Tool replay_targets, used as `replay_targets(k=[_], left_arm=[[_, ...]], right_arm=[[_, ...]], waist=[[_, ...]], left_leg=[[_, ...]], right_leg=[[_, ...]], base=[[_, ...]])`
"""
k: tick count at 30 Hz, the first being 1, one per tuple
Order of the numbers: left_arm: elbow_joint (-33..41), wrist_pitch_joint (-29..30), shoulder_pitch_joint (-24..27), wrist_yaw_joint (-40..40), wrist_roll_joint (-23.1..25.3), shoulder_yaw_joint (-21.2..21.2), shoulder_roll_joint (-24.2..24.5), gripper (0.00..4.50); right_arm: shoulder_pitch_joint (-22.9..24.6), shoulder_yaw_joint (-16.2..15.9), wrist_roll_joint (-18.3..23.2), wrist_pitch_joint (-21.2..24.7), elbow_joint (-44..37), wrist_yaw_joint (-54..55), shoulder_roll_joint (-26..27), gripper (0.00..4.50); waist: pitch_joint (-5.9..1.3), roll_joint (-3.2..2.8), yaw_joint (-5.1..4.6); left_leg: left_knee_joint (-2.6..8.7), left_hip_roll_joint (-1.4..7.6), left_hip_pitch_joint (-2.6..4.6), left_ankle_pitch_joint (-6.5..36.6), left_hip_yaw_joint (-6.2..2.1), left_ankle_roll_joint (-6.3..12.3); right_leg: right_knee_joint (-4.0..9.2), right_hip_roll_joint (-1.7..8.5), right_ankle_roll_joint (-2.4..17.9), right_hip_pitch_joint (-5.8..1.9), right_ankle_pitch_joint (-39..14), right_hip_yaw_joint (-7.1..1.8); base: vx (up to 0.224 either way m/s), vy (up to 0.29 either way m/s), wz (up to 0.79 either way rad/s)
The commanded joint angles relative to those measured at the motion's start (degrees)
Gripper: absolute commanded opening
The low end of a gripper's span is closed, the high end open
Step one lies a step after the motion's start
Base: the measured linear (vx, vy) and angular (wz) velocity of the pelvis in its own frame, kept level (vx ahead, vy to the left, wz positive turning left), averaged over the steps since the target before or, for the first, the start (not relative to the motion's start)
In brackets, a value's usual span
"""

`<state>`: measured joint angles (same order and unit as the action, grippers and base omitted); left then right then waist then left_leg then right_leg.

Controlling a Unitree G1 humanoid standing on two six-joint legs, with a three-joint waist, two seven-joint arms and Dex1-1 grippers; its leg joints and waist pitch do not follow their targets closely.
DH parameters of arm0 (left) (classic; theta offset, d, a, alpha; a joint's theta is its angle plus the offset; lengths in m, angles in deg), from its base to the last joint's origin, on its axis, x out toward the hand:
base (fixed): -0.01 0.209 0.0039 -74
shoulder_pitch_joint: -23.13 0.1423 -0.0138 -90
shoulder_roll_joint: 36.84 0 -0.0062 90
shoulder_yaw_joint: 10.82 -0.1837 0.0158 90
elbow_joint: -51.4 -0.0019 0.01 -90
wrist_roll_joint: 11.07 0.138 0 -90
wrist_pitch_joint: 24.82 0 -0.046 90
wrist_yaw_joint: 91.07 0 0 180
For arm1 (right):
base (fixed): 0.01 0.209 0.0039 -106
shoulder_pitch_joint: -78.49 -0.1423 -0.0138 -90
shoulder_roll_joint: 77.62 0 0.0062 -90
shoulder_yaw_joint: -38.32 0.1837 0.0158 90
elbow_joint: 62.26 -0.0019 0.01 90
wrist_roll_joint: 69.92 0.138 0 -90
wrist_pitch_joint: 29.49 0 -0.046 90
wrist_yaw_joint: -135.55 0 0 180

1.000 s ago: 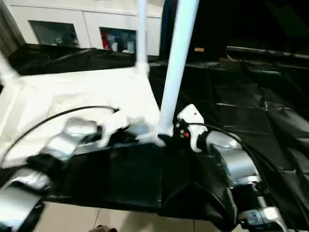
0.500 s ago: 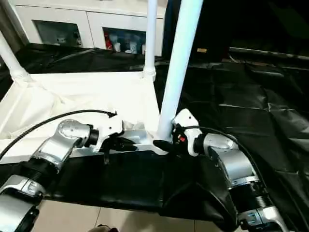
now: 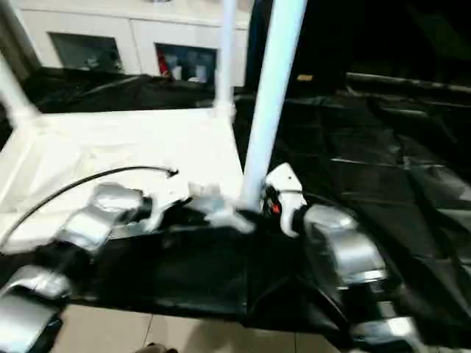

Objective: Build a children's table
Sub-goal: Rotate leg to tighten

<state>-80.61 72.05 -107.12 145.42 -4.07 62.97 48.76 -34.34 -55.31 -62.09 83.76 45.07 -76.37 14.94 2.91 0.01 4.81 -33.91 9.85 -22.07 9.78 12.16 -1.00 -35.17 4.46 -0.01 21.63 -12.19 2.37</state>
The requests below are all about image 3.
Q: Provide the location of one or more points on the white plastic table top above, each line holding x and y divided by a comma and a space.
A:
129, 139

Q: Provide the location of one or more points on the white plastic table leg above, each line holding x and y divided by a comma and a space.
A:
272, 92
225, 55
18, 92

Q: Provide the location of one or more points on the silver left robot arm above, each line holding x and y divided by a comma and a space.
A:
95, 213

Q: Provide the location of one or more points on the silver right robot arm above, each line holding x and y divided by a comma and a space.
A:
342, 242

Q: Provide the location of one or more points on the black glossy mat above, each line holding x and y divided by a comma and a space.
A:
368, 202

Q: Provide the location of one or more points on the small beige label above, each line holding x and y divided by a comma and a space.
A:
304, 78

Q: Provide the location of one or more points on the tall white jar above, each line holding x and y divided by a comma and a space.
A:
200, 72

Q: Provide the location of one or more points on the red packet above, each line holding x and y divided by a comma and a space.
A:
162, 63

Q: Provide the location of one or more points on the dark metal pole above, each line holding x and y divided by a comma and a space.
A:
412, 81

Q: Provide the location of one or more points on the black backdrop cloth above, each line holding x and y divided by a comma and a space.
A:
386, 33

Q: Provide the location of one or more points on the white glass-door cabinet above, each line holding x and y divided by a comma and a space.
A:
110, 22

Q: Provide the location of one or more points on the grey curtain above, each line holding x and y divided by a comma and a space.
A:
14, 48

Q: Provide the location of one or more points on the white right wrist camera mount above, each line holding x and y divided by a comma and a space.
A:
289, 184

